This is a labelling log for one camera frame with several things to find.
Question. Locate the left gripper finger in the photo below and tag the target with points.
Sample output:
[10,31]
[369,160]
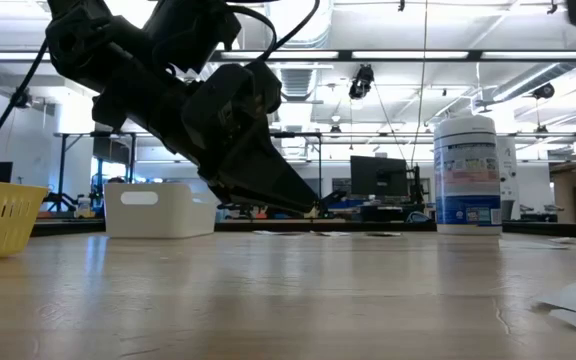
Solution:
[268,204]
[263,170]

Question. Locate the white plastic bin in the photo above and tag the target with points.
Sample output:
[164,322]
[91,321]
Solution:
[158,217]

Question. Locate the small yellowish ointment packet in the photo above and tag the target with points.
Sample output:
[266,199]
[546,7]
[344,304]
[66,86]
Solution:
[564,240]

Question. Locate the black background robot arm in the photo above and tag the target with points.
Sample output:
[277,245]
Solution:
[240,207]
[333,200]

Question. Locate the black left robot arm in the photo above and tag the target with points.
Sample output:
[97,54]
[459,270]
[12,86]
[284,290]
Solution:
[93,40]

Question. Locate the black computer monitor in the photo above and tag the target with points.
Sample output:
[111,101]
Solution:
[378,175]

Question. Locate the small white bottle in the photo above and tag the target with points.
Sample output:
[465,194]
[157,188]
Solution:
[84,207]

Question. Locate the black ceiling spotlight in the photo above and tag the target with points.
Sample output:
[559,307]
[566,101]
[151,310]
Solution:
[543,91]
[24,99]

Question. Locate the yellow plastic basket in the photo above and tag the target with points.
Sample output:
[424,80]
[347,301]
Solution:
[3,220]

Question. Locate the black overhead rig bar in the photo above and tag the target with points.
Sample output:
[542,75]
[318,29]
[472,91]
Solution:
[418,55]

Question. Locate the white wipes canister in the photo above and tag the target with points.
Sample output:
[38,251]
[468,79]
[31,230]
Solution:
[468,175]

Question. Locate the black background workstation frame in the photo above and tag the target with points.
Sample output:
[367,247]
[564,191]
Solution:
[319,165]
[62,165]

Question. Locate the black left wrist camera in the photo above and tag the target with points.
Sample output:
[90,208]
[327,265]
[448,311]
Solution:
[228,105]

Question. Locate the grey ventilation duct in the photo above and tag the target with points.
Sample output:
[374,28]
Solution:
[295,85]

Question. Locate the black overhead camera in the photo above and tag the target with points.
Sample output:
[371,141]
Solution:
[361,82]

